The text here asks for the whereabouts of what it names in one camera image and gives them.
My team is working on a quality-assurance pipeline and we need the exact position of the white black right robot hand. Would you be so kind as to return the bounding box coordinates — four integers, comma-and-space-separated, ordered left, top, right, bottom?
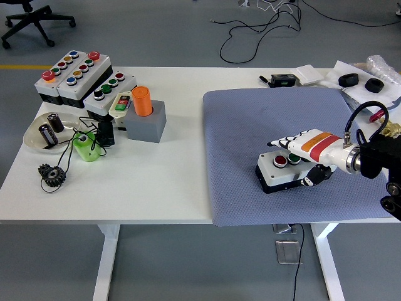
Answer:
266, 128, 349, 187

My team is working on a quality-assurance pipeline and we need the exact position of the white three-button control box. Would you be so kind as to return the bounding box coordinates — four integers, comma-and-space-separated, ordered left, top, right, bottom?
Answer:
255, 151, 338, 194

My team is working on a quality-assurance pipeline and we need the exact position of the five-button box with emergency stop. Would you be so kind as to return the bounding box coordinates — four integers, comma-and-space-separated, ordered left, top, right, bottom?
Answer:
56, 51, 113, 110
34, 50, 83, 106

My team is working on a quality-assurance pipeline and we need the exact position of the blue-grey textured mat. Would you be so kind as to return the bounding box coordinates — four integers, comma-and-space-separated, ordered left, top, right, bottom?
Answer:
202, 87, 401, 227

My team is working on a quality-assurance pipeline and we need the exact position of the black module with green connector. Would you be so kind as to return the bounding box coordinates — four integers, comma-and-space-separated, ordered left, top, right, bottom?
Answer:
270, 73, 297, 88

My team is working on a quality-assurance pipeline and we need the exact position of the white paper sheet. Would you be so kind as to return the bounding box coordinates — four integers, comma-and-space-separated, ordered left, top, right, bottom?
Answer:
319, 60, 401, 115

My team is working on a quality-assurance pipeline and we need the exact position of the open metal floor outlet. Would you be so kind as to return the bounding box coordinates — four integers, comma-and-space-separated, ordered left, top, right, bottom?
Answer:
272, 223, 298, 235

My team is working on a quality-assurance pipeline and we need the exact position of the clear bubble wrap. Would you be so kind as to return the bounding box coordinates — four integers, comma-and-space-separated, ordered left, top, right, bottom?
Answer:
366, 55, 401, 87

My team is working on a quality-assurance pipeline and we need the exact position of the metal floor outlet plate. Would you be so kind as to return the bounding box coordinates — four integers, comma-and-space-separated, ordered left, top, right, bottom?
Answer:
274, 240, 304, 266

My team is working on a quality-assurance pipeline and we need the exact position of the white table leg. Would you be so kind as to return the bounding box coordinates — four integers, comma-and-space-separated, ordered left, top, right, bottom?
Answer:
310, 223, 345, 301
92, 224, 122, 301

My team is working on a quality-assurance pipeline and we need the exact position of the grey block holder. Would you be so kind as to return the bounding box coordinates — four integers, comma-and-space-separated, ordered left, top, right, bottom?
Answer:
124, 100, 167, 144

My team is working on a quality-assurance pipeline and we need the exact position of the orange plastic cylinder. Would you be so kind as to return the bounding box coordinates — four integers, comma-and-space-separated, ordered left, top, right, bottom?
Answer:
130, 86, 154, 117

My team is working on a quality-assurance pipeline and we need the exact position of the black power adapter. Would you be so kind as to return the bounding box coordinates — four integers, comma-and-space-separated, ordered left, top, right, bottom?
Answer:
96, 120, 116, 147

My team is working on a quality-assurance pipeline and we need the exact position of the green plastic cylinder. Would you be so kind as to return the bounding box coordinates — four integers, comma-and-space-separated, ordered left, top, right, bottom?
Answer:
72, 130, 103, 163

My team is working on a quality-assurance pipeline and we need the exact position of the dark brown capacitor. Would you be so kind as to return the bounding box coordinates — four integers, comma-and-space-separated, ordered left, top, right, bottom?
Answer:
46, 113, 66, 134

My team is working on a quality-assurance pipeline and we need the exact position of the black bevel gear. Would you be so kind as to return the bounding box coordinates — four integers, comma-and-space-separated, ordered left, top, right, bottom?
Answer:
38, 163, 68, 188

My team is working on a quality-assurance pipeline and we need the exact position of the black striped capacitor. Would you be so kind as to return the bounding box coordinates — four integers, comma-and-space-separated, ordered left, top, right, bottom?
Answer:
38, 124, 60, 147

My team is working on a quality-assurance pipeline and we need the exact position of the shallow silver dish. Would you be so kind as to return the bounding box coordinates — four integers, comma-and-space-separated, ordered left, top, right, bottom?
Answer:
23, 112, 83, 154

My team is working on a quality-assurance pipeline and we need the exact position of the black office chair base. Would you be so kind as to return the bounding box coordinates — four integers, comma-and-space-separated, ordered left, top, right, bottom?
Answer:
0, 0, 77, 50

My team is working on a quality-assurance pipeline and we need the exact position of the white wall switch panel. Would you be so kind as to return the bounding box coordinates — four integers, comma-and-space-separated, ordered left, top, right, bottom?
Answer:
289, 64, 325, 86

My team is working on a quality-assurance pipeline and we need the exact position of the brass valve with red handle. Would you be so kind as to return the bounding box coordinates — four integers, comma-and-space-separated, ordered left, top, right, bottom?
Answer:
368, 108, 401, 139

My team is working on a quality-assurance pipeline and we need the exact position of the black power cable under table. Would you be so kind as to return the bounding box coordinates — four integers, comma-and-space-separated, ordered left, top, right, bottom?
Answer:
289, 223, 305, 301

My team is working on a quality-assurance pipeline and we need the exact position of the long black floor cable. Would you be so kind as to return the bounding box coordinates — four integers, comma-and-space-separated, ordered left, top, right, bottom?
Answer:
211, 0, 303, 63

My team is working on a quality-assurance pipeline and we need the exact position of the thin black floor cable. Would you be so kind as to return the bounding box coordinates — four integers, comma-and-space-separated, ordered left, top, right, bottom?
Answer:
302, 0, 401, 28

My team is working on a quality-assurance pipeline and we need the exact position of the white floor cable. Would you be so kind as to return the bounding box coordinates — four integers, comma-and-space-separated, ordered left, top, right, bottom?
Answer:
256, 0, 295, 15

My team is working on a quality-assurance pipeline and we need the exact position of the cream red-green push switch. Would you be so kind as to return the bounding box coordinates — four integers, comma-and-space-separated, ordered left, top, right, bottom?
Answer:
108, 91, 134, 131

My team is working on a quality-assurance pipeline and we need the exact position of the thin black cord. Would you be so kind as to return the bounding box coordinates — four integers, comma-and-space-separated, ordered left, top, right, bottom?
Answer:
39, 116, 109, 194

